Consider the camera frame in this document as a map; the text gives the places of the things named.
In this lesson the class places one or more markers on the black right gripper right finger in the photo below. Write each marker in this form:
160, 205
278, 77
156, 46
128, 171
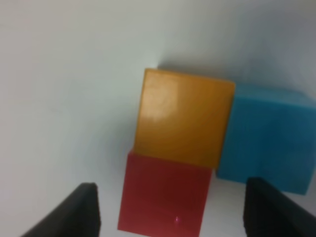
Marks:
269, 213

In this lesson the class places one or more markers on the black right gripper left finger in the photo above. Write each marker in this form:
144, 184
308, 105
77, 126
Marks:
77, 216

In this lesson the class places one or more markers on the blue cube block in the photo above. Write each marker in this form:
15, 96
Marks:
271, 134

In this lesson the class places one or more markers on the red cube block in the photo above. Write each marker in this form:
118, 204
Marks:
163, 198

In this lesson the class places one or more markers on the orange cube block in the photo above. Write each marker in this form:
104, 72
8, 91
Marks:
183, 117

